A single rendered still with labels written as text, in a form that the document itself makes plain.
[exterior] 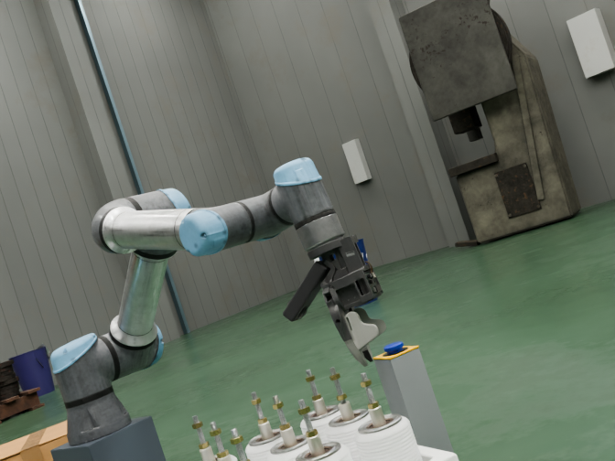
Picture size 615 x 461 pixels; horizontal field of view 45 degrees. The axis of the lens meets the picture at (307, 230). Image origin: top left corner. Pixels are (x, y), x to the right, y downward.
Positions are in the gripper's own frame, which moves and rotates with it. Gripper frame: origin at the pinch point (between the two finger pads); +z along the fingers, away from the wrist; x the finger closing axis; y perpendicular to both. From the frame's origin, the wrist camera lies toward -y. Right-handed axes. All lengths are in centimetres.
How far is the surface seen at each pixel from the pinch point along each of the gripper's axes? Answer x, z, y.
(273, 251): 913, -109, -354
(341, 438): 1.2, 11.7, -9.6
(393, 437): -6.9, 12.8, 1.7
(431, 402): 21.9, 15.0, 2.4
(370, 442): -7.6, 12.1, -1.9
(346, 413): 4.6, 8.6, -8.3
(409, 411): 18.4, 14.4, -1.3
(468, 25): 621, -202, 35
